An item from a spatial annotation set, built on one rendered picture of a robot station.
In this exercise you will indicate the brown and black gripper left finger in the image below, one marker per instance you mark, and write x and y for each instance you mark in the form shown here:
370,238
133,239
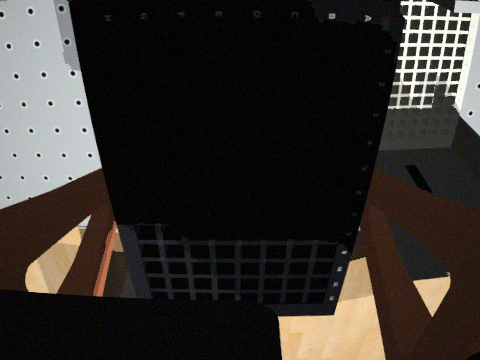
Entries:
31,227

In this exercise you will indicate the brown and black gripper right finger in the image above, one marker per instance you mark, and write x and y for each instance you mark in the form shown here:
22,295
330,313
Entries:
451,232

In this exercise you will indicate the black rack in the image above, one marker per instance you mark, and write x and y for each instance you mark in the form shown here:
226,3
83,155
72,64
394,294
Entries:
450,172

